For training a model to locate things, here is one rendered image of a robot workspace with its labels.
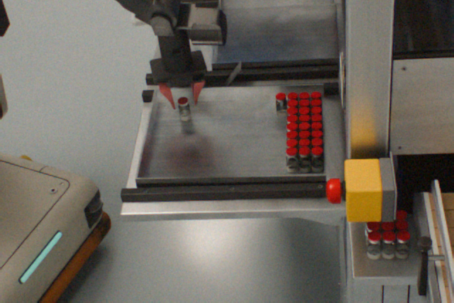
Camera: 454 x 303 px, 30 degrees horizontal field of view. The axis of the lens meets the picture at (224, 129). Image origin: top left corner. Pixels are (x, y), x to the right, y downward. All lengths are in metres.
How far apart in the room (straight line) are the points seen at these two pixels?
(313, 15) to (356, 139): 0.64
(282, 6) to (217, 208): 0.65
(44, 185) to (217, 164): 1.03
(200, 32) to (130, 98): 1.72
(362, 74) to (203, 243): 1.45
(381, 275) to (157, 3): 0.58
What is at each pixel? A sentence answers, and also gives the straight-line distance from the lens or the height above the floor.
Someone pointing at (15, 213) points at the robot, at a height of 0.28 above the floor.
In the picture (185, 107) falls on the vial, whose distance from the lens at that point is 1.63.
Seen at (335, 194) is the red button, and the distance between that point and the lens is 1.31.
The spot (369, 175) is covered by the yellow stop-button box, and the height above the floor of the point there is 1.03.
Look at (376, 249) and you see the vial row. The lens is 1.36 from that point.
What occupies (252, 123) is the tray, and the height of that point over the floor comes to 0.88.
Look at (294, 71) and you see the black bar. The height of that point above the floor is 0.90.
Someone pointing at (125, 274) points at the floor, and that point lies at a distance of 2.57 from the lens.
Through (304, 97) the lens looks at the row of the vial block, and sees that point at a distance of 1.61.
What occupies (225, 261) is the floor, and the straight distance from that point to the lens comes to 2.55.
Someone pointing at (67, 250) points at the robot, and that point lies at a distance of 2.45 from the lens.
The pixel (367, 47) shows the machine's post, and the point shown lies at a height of 1.23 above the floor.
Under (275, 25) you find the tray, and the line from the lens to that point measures 1.89.
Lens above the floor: 1.94
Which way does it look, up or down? 41 degrees down
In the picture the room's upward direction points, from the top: 7 degrees counter-clockwise
